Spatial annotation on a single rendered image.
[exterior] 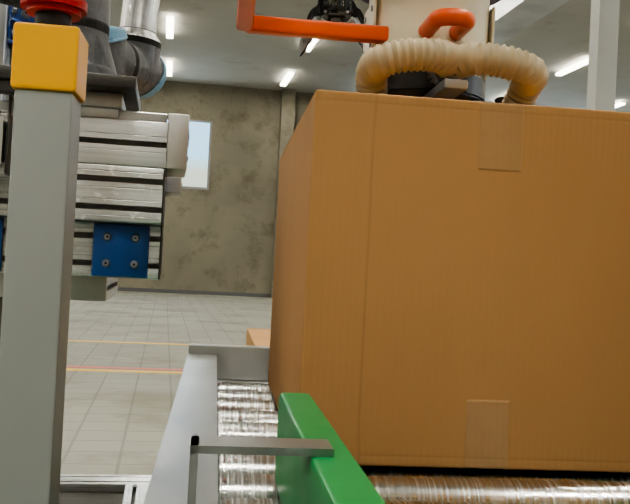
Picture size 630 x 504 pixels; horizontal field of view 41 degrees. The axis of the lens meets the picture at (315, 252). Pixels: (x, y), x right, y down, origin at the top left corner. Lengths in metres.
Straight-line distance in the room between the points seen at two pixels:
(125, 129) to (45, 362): 0.55
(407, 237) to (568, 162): 0.20
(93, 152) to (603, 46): 4.13
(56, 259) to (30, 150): 0.12
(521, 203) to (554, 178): 0.05
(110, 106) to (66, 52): 0.46
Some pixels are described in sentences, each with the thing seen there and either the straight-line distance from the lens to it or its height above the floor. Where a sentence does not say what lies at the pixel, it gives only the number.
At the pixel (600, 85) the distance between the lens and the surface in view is 5.16.
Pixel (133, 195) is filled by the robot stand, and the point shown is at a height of 0.86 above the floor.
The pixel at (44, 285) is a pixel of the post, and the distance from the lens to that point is 0.93.
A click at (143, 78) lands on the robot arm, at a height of 1.17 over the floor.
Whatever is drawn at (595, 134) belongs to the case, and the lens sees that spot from 0.99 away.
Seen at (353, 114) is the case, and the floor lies 0.92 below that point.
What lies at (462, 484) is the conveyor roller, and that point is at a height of 0.55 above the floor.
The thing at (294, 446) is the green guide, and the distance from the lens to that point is 0.55.
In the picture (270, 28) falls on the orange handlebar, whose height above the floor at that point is 1.07.
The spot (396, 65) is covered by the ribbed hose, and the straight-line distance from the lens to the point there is 1.03.
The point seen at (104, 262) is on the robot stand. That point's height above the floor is 0.75.
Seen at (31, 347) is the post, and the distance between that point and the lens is 0.94.
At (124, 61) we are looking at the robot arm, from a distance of 1.97.
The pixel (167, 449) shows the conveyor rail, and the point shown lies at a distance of 0.76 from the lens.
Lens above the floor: 0.76
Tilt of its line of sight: 1 degrees up
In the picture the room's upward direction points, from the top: 3 degrees clockwise
